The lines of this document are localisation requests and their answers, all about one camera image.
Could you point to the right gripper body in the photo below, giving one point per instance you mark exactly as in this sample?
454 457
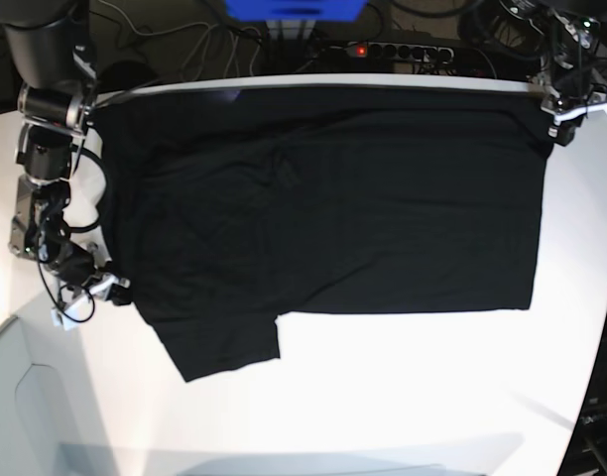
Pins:
80 267

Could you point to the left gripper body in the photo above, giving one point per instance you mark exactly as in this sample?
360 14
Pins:
572 92

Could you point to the black T-shirt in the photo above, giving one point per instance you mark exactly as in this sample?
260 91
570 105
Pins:
229 210

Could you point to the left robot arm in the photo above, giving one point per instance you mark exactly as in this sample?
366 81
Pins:
561 43

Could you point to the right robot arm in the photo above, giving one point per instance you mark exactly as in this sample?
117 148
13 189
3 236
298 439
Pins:
52 50

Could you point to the grey cabinet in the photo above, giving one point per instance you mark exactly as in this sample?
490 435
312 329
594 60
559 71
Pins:
38 433

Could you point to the black power strip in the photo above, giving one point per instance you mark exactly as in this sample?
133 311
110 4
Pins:
401 52

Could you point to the blue box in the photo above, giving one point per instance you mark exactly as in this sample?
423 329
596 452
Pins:
269 10

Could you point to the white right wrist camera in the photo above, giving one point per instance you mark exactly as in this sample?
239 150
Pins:
73 314

